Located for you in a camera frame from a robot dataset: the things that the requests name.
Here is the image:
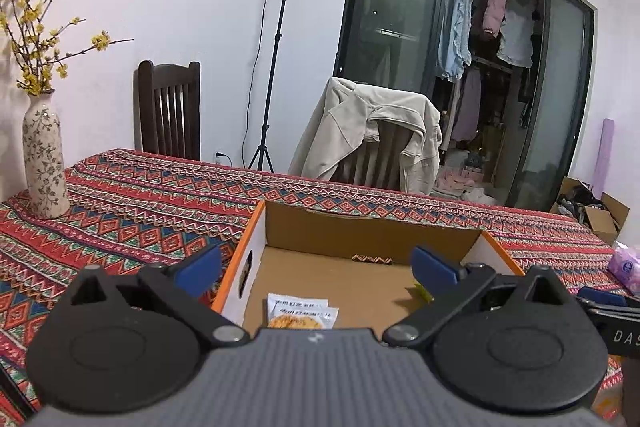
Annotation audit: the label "heap of clothes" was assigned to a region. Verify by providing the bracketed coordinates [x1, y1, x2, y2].
[434, 151, 501, 204]

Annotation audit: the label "pink hanging garment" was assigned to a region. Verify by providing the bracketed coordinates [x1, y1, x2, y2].
[481, 0, 508, 38]

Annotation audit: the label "pale hanging dress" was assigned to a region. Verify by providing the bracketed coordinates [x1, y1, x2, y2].
[452, 67, 483, 142]

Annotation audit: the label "white hanging top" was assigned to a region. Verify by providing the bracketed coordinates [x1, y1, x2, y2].
[497, 0, 538, 68]

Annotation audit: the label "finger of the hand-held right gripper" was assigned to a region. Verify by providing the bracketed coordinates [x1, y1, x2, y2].
[576, 285, 629, 308]
[575, 298, 640, 324]

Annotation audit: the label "light blue hanging shirt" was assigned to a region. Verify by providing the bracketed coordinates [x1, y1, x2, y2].
[437, 0, 473, 82]

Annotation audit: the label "open brown cardboard box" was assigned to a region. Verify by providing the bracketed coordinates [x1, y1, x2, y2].
[550, 177, 631, 245]

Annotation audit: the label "yellow flower branches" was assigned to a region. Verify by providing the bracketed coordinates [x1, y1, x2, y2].
[0, 0, 136, 96]

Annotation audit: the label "purple rolled mat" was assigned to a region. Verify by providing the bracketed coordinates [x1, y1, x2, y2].
[590, 118, 615, 200]

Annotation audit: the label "beige jacket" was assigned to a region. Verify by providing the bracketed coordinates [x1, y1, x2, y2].
[289, 77, 443, 195]

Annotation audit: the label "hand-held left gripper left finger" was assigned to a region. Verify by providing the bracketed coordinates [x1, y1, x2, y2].
[62, 243, 251, 349]

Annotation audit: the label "purple tissue pack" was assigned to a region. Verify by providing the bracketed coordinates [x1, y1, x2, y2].
[607, 244, 640, 295]

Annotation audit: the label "floral ceramic vase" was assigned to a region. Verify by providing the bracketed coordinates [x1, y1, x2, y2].
[22, 89, 71, 220]

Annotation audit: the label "orange cardboard box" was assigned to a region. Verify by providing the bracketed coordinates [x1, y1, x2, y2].
[210, 199, 526, 333]

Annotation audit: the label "red patterned tablecloth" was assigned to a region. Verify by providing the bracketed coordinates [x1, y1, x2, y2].
[0, 148, 640, 423]

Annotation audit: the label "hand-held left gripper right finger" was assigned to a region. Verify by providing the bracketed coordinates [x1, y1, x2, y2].
[382, 244, 581, 349]

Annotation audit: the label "dark wooden chair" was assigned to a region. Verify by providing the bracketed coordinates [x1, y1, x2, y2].
[137, 60, 202, 162]

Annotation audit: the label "wooden chair under jacket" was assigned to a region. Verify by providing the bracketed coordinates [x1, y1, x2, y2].
[330, 122, 416, 190]

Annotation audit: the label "white cookie snack packet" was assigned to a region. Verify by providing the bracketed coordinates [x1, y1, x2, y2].
[264, 292, 329, 309]
[269, 303, 340, 331]

